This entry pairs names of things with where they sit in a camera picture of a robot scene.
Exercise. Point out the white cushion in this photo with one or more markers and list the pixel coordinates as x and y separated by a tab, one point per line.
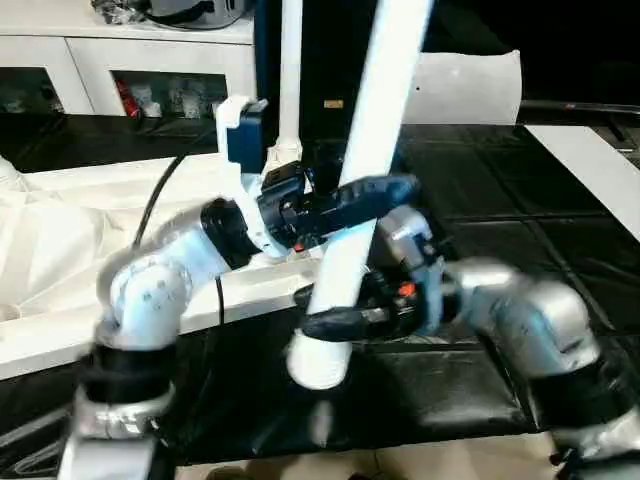
470	88

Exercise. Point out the white cabinet with glass doors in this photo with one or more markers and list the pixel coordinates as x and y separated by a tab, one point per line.
100	60

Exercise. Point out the red bottle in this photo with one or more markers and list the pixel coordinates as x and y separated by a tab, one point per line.
126	96

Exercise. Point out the small tan label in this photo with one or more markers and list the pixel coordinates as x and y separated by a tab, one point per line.
333	103

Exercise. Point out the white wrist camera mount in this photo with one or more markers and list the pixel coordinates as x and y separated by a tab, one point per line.
240	160
412	250

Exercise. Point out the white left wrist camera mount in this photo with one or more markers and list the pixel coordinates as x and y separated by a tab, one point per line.
240	160

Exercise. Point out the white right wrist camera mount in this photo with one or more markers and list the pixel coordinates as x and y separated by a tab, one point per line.
412	250

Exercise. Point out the white plastic table top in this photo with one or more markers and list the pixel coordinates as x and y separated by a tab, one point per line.
60	250

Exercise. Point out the black work mat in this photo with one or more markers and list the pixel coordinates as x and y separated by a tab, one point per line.
480	370

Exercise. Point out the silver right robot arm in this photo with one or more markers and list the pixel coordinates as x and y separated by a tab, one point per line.
540	330

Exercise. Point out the white flat board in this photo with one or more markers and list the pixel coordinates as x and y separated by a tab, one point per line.
595	175

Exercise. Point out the grey clutter on cabinet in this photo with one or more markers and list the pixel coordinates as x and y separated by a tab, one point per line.
180	10

